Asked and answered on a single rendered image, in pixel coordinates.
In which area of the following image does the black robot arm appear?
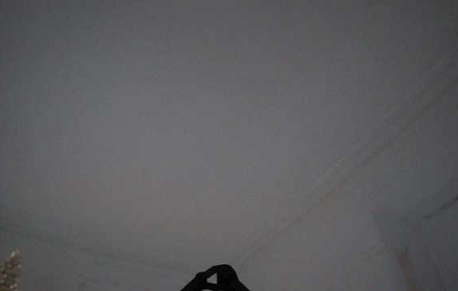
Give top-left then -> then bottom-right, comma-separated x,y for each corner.
180,264 -> 249,291

